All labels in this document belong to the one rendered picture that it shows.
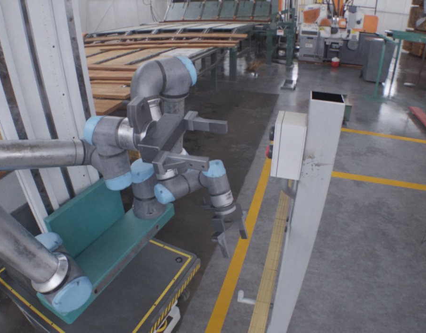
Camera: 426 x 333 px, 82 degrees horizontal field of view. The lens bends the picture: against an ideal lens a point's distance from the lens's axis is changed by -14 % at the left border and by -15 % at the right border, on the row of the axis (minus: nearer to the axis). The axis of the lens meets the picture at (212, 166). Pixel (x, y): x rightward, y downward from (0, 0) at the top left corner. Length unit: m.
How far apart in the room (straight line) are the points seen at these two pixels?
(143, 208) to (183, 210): 1.08
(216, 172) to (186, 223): 1.24
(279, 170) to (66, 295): 0.60
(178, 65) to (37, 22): 0.47
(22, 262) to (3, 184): 0.71
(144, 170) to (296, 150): 0.73
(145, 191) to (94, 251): 0.31
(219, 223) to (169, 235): 1.12
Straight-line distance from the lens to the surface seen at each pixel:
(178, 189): 0.99
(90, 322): 1.37
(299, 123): 0.53
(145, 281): 1.42
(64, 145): 0.80
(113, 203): 1.23
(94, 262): 1.13
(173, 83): 0.99
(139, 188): 1.17
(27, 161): 0.77
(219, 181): 0.96
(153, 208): 1.22
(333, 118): 0.51
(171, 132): 0.62
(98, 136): 0.70
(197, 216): 2.21
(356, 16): 9.00
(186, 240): 2.03
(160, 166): 0.55
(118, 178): 0.74
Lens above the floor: 1.45
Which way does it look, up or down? 31 degrees down
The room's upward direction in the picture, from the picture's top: 1 degrees counter-clockwise
